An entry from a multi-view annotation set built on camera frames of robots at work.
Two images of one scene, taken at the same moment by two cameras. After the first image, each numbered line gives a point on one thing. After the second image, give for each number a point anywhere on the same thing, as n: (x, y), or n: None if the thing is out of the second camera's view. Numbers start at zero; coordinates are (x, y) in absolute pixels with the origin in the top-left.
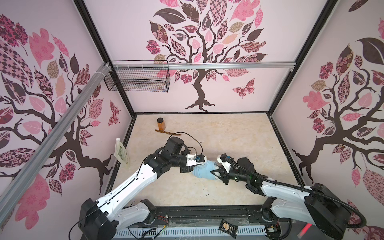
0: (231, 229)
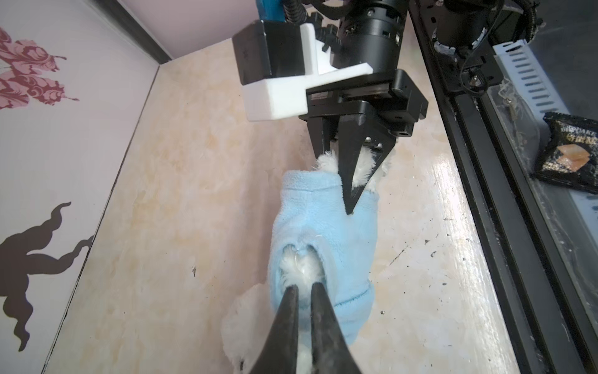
0: (570, 156)
